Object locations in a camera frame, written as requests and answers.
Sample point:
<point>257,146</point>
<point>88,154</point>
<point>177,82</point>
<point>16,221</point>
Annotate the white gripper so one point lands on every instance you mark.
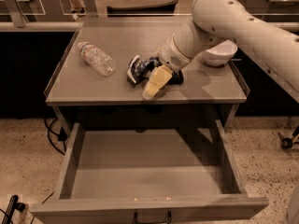
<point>171,55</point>

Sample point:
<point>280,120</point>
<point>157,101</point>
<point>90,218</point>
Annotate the blue chip bag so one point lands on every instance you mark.
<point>138,71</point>

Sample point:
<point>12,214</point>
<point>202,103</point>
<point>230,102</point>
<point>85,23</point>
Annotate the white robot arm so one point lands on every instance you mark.
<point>213,21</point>

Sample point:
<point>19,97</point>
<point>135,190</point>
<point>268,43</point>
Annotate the grey open top drawer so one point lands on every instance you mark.
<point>106,176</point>

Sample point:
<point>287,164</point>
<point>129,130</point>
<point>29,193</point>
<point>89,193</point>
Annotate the white ceramic bowl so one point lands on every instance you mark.
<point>219,55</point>

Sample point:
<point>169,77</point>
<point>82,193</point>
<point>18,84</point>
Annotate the black chair back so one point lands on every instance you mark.
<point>164,9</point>

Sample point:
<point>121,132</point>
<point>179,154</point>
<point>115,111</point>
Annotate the grey cabinet table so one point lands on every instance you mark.
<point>76,84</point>

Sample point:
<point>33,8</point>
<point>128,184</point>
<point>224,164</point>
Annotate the clear plastic water bottle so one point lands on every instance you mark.
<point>98,60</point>

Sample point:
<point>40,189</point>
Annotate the black caster wheel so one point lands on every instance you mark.
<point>286,142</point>

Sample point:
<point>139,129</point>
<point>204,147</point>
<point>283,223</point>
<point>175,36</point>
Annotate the black object bottom left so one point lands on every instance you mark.
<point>13,205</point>

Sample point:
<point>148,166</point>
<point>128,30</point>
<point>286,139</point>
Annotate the white horizontal rail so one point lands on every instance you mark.
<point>73,26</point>

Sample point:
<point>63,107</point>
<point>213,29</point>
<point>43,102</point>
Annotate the black drawer handle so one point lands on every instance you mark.
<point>149,218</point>

